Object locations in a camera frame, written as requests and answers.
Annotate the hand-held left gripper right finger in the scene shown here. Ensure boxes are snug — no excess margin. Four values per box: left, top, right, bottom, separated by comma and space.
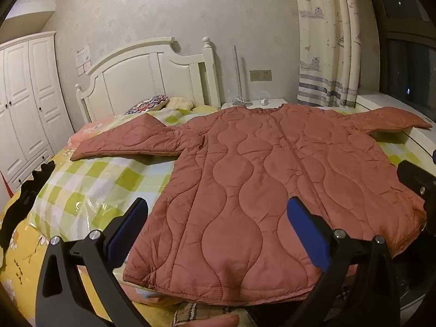
287, 196, 402, 327

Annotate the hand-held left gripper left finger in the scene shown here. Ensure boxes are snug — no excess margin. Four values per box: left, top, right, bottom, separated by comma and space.
35, 197, 149, 327

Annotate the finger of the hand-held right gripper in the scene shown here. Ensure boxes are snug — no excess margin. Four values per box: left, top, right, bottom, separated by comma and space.
397, 159, 436, 200

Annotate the red-brown quilted jacket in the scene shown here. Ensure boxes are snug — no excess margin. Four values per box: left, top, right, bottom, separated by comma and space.
70, 104, 433, 305

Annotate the person's left hand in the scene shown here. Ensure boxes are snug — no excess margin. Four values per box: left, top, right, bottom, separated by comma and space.
189, 314, 240, 327

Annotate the green white checked plastic sheet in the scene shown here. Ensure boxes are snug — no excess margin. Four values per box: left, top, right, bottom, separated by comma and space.
29, 107, 430, 246

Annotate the white window sill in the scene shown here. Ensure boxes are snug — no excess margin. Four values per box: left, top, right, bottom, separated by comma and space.
356, 90, 436, 164

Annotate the patterned knit cloth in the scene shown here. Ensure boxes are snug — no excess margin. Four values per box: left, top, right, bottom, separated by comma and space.
170, 301, 253, 320

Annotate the yellow floral bed quilt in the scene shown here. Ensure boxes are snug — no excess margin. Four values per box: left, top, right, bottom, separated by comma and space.
0, 114, 191, 327

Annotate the black cloth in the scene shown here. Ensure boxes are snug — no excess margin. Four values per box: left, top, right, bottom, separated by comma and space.
0, 162, 55, 249

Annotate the dark window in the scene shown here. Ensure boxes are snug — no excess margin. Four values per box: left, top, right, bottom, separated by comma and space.
370, 0, 436, 123

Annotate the white nightstand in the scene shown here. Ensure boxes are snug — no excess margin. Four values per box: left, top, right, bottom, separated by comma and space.
221, 98, 287, 110

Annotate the colourful patterned pillow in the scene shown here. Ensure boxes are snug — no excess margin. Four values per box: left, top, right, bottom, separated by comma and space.
124, 95, 170, 116

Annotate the slim grey desk lamp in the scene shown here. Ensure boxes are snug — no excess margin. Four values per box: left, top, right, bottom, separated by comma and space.
232, 45, 253, 108

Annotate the pale yellow pillow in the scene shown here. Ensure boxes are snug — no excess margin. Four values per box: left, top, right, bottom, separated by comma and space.
167, 97, 196, 111

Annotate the white wardrobe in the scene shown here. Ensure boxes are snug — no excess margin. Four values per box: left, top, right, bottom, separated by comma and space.
0, 31, 74, 191

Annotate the white wooden bed headboard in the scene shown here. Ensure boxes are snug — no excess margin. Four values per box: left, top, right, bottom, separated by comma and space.
75, 36, 221, 123

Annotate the cream boat-print curtain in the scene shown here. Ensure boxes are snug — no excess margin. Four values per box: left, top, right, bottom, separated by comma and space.
293, 0, 362, 109

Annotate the white paper wall notice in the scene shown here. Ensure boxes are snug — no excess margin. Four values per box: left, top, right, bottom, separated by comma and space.
75, 44, 92, 68

